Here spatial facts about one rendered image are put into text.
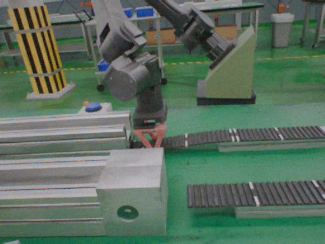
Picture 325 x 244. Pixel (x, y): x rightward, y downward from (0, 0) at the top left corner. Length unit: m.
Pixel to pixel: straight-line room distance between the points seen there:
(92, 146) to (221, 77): 0.47
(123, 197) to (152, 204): 0.04
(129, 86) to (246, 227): 0.29
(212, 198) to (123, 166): 0.15
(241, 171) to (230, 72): 0.40
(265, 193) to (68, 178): 0.33
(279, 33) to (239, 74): 4.58
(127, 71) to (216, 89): 0.48
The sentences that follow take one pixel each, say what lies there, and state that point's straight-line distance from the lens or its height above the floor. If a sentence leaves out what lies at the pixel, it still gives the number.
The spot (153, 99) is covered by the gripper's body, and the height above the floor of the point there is 0.92.
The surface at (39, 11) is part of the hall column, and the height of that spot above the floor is 1.04.
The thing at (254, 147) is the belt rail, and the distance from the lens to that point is 0.61.
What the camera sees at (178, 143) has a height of 0.80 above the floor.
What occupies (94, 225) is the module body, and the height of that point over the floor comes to 0.81.
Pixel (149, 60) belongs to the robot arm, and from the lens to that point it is 0.51.
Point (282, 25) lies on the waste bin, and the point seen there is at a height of 0.39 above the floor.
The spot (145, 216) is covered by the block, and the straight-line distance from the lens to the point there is 0.40.
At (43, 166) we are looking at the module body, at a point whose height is 0.86.
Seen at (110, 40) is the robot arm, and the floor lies 1.03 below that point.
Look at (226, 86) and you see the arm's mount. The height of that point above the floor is 0.82.
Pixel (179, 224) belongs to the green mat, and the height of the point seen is 0.78.
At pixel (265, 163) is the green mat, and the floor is 0.78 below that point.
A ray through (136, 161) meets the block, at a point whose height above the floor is 0.87.
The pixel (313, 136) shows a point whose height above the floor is 0.81.
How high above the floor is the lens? 1.11
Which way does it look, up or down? 26 degrees down
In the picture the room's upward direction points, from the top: 6 degrees counter-clockwise
